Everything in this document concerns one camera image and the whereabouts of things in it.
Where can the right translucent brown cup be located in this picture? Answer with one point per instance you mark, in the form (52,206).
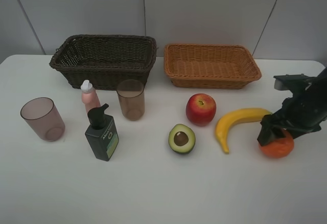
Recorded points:
(132,99)

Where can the dark green pump bottle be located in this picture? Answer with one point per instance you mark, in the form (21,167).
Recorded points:
(102,134)

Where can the pink bottle white cap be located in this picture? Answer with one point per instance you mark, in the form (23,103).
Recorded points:
(89,96)

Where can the dark brown wicker basket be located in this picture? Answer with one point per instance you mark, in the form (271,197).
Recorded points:
(105,60)

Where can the yellow banana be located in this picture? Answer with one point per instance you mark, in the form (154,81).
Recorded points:
(235,117)

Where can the left translucent pink cup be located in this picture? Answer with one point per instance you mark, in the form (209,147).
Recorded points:
(43,117)

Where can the light brown wicker basket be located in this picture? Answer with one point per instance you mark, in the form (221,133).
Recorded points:
(210,66)

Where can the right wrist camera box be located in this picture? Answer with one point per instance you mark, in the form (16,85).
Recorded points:
(291,82)

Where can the orange tangerine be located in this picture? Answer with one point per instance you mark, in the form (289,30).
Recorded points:
(279,148)

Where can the halved avocado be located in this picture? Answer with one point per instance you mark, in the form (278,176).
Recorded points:
(181,139)

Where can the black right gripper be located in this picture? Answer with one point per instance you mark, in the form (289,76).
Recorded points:
(299,115)

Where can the red apple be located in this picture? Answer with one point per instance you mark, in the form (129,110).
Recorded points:
(200,109)

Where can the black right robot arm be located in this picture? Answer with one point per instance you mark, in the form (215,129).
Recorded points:
(300,114)

